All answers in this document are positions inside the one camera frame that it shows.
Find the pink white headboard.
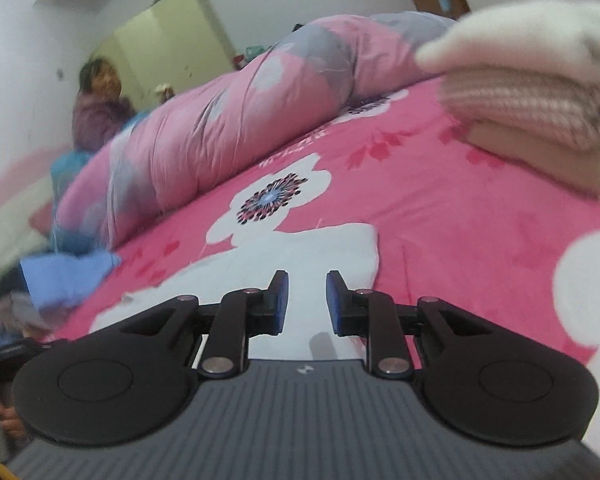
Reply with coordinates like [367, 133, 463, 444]
[0, 145, 70, 269]

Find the teal blue blanket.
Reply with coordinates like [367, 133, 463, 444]
[50, 112, 164, 255]

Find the white shirt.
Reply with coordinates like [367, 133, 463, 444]
[90, 223, 379, 361]

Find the cream folded fleece garment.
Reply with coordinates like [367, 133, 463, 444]
[415, 0, 600, 86]

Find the clutter behind duvet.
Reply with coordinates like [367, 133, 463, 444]
[233, 44, 270, 70]

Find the pink grey rolled duvet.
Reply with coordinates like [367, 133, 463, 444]
[50, 12, 451, 255]

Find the beige folded garment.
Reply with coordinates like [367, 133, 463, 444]
[465, 122, 600, 196]

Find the black garment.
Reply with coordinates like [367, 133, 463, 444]
[0, 263, 29, 300]

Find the person in purple jacket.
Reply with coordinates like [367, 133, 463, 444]
[72, 58, 149, 154]

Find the yellow green wardrobe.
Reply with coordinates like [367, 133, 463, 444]
[93, 0, 236, 110]

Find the blue cloth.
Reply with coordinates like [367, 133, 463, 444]
[20, 250, 122, 312]

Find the pile of mixed clothes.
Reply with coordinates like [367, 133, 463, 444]
[0, 292, 71, 341]

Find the red pillow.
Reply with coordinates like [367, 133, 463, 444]
[28, 202, 53, 237]

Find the operator left hand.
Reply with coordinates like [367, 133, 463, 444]
[0, 403, 26, 439]

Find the pink floral bed blanket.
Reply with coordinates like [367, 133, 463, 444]
[60, 81, 600, 454]

